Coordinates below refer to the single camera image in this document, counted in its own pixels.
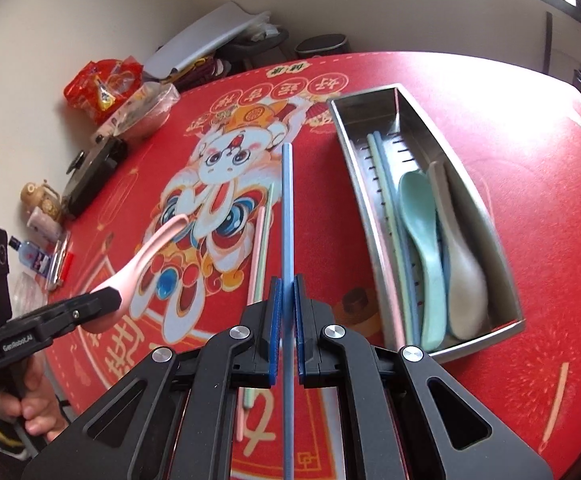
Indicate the dark red cloth bundle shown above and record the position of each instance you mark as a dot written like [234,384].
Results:
[195,75]

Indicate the white spoon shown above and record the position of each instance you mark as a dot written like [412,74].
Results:
[465,285]

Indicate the person's left hand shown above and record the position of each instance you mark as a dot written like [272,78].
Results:
[45,400]

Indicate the stainless steel utensil tray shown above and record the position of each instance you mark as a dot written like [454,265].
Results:
[420,125]

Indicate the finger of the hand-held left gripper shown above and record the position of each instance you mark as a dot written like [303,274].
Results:
[85,310]

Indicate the plastic wrapped bowl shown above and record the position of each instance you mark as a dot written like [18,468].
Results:
[150,110]

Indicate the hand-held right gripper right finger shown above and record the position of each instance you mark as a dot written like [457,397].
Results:
[299,335]

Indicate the blue spoon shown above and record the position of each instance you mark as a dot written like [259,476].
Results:
[446,280]

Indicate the clear plastic tube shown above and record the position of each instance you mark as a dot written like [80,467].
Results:
[58,265]

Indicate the pink spoon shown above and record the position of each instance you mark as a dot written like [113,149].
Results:
[145,260]

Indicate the white plastic bag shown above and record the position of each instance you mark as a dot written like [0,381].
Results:
[263,30]

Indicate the red printed table mat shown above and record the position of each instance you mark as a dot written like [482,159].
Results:
[320,85]

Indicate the small blue capped bottle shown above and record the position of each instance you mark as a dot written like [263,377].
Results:
[30,257]

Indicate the brown ceramic teapot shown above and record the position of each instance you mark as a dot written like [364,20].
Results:
[40,200]

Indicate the green spoon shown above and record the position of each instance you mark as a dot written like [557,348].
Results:
[420,230]

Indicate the pink chopstick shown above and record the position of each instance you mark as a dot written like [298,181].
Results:
[258,250]
[396,310]

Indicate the red snack bag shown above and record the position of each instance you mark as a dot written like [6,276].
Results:
[100,85]

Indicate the light green chopstick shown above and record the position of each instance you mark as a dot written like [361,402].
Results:
[266,240]
[378,165]

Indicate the black tabletop appliance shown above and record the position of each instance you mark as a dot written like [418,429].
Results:
[95,175]

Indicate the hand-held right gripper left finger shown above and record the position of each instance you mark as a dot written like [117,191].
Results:
[275,335]

